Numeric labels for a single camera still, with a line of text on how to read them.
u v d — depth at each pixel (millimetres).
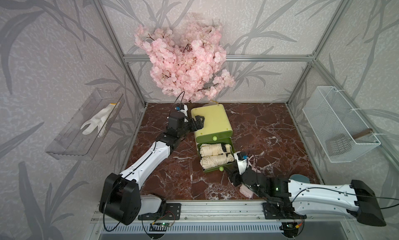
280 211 652
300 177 844
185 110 740
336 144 731
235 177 633
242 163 642
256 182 512
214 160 786
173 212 734
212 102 1200
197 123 735
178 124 607
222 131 785
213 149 824
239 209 755
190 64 697
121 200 403
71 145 618
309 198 487
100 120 642
